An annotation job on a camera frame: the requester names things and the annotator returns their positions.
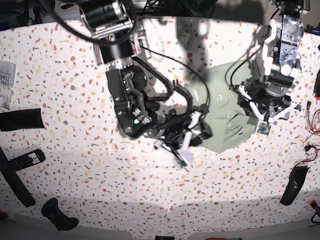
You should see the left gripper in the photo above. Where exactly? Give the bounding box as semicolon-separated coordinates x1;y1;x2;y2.
237;83;291;116

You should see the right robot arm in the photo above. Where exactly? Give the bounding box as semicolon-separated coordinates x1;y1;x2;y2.
40;0;213;150

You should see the clear plastic parts box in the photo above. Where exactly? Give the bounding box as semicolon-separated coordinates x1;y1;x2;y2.
0;60;16;109

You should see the black curved handle right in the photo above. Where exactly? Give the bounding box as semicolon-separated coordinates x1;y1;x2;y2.
280;166;310;206

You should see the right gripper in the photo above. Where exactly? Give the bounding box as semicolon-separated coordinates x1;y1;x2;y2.
144;109;213;150

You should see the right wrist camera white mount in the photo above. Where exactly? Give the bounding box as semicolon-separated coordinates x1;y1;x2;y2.
153;111;208;168

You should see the red handled screwdriver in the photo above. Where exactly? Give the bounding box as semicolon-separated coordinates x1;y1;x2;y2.
205;237;242;240

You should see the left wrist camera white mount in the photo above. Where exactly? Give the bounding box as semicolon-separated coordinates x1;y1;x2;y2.
237;85;302;136

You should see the light green T-shirt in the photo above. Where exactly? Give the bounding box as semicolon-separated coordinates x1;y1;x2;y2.
200;60;259;154

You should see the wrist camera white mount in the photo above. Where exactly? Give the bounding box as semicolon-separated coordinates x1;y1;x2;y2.
237;85;302;136
153;111;208;168

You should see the black cylindrical roll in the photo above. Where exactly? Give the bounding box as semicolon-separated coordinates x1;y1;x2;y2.
0;108;45;132

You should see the red black device right edge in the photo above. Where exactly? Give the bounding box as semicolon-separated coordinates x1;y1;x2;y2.
313;70;320;100

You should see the black game controller grip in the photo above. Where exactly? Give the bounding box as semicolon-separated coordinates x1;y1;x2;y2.
41;197;80;231

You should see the red black wire bundle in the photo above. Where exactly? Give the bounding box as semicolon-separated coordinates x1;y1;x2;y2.
292;100;320;176

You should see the small black box bottom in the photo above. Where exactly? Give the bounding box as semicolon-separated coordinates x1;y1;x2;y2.
155;235;175;240

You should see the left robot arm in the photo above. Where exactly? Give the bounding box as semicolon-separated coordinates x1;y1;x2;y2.
232;0;310;122

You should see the black TV remote control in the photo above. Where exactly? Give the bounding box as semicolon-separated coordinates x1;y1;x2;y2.
8;149;46;172

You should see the long black bar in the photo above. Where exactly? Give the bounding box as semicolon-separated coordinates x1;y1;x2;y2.
0;149;36;208

